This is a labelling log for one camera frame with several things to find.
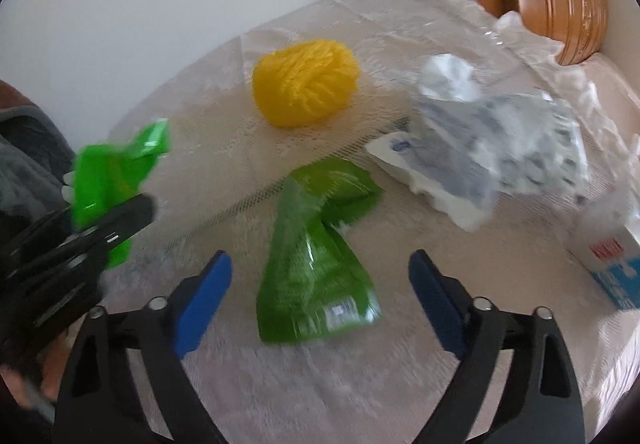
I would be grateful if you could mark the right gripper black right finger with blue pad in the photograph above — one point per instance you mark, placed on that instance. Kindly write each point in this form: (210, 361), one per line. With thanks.
(540, 402)

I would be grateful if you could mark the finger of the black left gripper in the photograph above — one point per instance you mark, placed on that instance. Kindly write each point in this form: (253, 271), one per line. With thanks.
(113, 228)

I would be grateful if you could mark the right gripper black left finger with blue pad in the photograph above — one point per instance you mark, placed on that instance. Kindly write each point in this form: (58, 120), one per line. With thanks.
(98, 400)

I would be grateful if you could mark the small green wrapper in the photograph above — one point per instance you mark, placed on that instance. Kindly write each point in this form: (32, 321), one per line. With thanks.
(106, 175)

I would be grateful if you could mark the green pouch with barcode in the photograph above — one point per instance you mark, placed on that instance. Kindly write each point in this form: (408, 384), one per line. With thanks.
(314, 286)

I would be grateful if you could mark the person's left hand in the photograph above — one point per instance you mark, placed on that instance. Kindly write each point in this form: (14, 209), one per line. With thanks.
(53, 364)

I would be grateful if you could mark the dark grey clothing pile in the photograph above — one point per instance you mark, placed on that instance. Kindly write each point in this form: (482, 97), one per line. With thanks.
(35, 156)

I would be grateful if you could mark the blue white carton box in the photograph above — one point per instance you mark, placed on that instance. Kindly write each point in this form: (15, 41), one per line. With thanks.
(605, 240)

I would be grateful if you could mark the white lace table cover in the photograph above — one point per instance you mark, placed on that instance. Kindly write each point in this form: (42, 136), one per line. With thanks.
(218, 189)

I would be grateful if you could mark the yellow foam fruit net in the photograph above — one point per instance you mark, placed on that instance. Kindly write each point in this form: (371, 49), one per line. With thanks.
(305, 83)

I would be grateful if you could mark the crumpled silver foil wrapper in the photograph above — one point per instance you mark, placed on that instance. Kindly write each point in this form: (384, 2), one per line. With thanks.
(464, 148)

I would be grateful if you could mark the pink bed sheet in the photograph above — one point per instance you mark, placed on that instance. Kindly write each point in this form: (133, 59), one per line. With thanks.
(620, 89)

